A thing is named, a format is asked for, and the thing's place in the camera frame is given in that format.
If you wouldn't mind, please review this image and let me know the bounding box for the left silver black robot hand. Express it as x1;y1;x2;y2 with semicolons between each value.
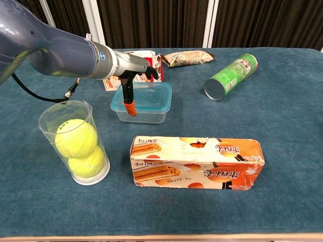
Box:
113;49;159;117

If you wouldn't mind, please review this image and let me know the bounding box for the blue plastic lid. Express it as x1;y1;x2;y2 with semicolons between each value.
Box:
110;82;173;112

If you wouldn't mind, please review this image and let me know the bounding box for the red white snack carton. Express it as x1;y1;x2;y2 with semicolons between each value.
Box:
102;49;164;92

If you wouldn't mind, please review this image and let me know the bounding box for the clear plastic food container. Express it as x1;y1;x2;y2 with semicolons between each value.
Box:
114;104;169;124

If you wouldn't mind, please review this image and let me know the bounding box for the orange egg roll box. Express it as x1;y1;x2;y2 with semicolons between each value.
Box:
130;136;265;191

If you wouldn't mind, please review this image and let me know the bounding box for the dark pleated curtain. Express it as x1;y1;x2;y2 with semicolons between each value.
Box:
15;0;323;51

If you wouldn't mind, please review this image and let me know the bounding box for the brown beige snack bar wrapper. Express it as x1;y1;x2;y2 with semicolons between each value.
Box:
160;50;215;68

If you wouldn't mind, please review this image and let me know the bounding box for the clear tennis ball tube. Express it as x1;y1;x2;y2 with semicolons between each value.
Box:
37;100;111;186

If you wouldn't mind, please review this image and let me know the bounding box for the yellow tennis ball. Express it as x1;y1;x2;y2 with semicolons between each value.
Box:
55;118;98;159
68;146;106;178

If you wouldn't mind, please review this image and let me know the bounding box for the green chips can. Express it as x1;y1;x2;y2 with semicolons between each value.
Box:
203;53;259;101

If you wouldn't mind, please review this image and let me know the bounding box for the blue velvet table cloth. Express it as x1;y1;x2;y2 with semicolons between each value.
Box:
0;47;323;238

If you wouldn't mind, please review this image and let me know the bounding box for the thin grey frame post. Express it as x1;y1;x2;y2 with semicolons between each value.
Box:
39;0;58;28

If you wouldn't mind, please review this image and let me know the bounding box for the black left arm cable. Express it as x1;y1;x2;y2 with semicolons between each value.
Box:
11;72;82;103

